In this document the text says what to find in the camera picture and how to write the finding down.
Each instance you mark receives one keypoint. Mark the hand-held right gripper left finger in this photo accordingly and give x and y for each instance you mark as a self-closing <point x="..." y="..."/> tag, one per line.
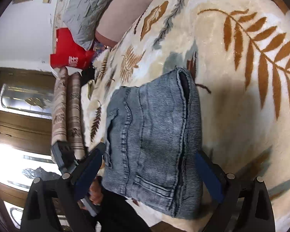
<point x="88" y="174"/>

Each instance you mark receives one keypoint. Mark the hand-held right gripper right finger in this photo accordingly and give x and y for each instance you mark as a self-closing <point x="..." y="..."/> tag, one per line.
<point x="209" y="176"/>

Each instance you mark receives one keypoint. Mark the grey-blue denim pants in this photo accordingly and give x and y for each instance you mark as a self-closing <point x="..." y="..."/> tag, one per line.
<point x="154" y="135"/>

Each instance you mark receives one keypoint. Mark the person's left forearm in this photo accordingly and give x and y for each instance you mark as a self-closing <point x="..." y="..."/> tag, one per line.
<point x="120" y="215"/>

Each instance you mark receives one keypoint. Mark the person's left hand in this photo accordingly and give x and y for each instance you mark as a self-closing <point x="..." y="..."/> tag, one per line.
<point x="96" y="193"/>

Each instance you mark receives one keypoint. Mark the brown patterned rolled blanket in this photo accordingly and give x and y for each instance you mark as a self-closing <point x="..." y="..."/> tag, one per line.
<point x="74" y="111"/>
<point x="60" y="106"/>

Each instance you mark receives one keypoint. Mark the wooden door with glass panes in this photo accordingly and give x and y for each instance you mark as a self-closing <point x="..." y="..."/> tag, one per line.
<point x="19" y="130"/>

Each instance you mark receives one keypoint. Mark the white twig print cloth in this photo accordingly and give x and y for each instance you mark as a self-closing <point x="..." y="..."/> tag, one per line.
<point x="90" y="87"/>

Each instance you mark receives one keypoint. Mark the red bag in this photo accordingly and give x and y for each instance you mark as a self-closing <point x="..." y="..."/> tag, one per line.
<point x="67" y="50"/>

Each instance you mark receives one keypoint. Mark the purple patterned packet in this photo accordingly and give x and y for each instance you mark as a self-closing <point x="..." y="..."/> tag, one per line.
<point x="100" y="48"/>

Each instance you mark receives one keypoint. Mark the cream leaf print blanket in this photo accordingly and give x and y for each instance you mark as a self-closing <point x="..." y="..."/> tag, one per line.
<point x="232" y="60"/>

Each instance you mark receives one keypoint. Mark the grey quilted blanket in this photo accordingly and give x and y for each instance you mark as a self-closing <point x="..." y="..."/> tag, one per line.
<point x="91" y="9"/>

